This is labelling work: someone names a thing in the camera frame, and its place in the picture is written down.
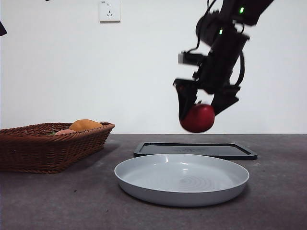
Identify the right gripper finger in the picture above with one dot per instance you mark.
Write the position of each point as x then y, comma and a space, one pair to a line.
185, 95
225, 101

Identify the red tomato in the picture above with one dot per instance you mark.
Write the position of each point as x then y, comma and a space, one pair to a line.
199, 119

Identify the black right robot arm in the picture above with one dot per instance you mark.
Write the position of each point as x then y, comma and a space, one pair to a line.
249, 9

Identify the dark rectangular tray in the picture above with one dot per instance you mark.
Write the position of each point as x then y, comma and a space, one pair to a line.
227, 151

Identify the white round plate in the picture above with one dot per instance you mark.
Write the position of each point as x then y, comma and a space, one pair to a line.
182, 177

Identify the green chili pepper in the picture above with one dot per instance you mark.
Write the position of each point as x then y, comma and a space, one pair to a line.
52, 133

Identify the brown wicker basket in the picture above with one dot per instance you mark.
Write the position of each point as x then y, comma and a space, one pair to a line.
48, 153

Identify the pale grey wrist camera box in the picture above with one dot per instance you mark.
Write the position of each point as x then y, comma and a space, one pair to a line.
181, 58

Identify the white wall socket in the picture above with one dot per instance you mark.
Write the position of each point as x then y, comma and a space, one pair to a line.
110, 12

